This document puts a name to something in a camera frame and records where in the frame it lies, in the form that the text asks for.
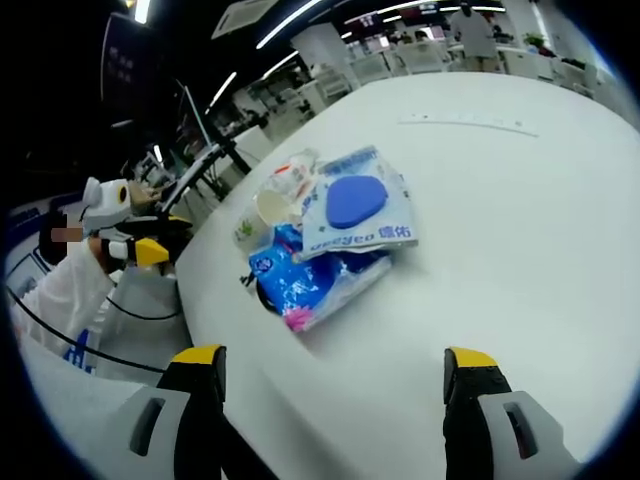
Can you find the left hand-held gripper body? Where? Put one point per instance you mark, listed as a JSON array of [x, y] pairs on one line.
[[102, 205]]

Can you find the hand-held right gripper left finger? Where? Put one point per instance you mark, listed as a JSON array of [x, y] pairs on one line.
[[165, 425]]

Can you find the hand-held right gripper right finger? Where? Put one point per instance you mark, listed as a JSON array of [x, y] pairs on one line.
[[492, 425]]

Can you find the white paper cup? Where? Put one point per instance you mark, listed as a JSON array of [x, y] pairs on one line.
[[265, 212]]

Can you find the small black item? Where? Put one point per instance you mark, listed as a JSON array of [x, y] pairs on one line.
[[260, 292]]

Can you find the clear plastic wrapper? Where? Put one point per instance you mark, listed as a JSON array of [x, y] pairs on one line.
[[295, 172]]

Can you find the blue tissue packet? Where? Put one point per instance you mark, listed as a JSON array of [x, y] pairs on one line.
[[310, 285]]

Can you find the wet wipes pack blue lid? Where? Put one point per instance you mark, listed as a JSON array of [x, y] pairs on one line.
[[357, 202]]

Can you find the clear plastic ruler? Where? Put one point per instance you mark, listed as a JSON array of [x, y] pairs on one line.
[[467, 122]]

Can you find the white table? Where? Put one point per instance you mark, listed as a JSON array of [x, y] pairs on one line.
[[500, 250]]

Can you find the white office chair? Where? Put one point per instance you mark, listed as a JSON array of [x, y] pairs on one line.
[[421, 56]]

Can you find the green potted plant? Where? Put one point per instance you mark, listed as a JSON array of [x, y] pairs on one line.
[[534, 40]]

